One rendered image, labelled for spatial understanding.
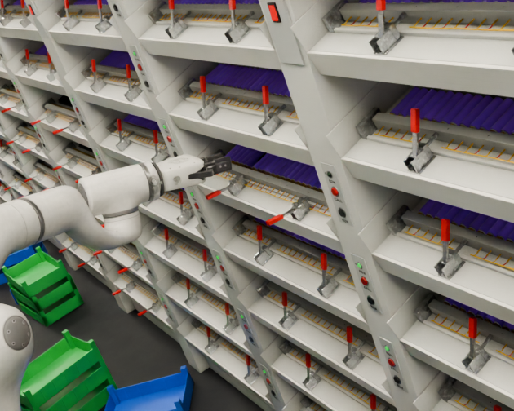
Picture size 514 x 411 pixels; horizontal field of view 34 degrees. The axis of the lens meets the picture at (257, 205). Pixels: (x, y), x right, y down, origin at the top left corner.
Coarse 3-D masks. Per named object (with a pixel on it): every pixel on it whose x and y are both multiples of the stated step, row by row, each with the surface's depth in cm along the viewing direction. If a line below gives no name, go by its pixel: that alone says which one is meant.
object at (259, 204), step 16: (224, 144) 210; (224, 176) 203; (208, 192) 206; (224, 192) 197; (240, 192) 193; (256, 192) 188; (272, 192) 185; (240, 208) 194; (256, 208) 184; (272, 208) 180; (288, 208) 176; (288, 224) 175; (304, 224) 168; (320, 224) 165; (320, 240) 166; (336, 240) 159
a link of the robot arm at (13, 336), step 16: (0, 304) 142; (0, 320) 138; (16, 320) 140; (0, 336) 138; (16, 336) 139; (32, 336) 143; (0, 352) 138; (16, 352) 139; (32, 352) 144; (0, 368) 138; (16, 368) 141; (0, 384) 141; (16, 384) 145; (0, 400) 143; (16, 400) 147
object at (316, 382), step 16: (272, 352) 230; (288, 352) 231; (304, 352) 223; (272, 368) 231; (288, 368) 226; (304, 368) 223; (320, 368) 216; (304, 384) 216; (320, 384) 215; (336, 384) 212; (352, 384) 206; (320, 400) 211; (336, 400) 208; (352, 400) 204; (368, 400) 202; (384, 400) 195
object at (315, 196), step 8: (232, 168) 198; (240, 168) 196; (232, 176) 198; (248, 176) 192; (256, 176) 189; (264, 176) 187; (272, 176) 185; (264, 184) 186; (272, 184) 183; (280, 184) 180; (288, 184) 178; (296, 184) 176; (288, 192) 179; (296, 192) 175; (304, 192) 172; (312, 192) 170; (320, 192) 169; (288, 200) 177; (312, 200) 170; (320, 200) 167; (312, 208) 169; (320, 208) 167; (328, 208) 166
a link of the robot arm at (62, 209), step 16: (48, 192) 160; (64, 192) 162; (48, 208) 156; (64, 208) 159; (80, 208) 163; (48, 224) 156; (64, 224) 160; (80, 224) 164; (96, 224) 167; (112, 224) 176; (128, 224) 176; (80, 240) 169; (96, 240) 168; (112, 240) 170; (128, 240) 175
